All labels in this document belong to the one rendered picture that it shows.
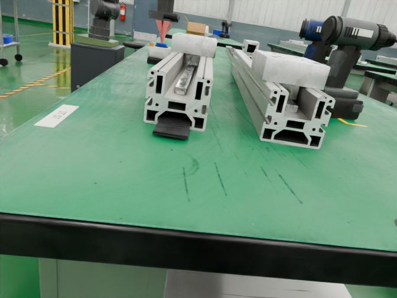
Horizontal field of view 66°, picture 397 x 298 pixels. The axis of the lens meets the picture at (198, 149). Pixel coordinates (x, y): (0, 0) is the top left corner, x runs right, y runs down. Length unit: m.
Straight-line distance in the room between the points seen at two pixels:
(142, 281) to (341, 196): 0.27
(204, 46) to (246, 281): 0.71
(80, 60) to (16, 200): 1.23
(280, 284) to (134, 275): 0.73
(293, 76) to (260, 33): 12.06
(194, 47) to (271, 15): 11.97
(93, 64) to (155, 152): 1.11
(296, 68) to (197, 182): 0.31
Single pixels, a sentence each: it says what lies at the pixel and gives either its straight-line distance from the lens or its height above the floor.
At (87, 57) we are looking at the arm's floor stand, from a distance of 1.48.
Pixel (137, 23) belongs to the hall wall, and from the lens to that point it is 12.39.
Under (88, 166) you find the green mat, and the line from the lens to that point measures 0.35.
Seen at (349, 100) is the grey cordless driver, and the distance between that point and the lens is 0.81.
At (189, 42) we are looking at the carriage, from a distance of 0.79.
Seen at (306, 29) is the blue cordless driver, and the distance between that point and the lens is 1.00.
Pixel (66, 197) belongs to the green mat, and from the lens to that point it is 0.30.
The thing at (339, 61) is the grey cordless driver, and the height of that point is 0.91.
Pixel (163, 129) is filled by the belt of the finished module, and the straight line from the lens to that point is 0.45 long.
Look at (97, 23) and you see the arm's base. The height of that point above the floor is 0.87.
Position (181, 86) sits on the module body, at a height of 0.84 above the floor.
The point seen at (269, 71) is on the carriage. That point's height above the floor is 0.88.
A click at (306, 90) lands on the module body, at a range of 0.56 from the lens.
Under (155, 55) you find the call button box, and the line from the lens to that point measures 1.13.
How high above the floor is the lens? 0.94
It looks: 22 degrees down
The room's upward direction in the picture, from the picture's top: 9 degrees clockwise
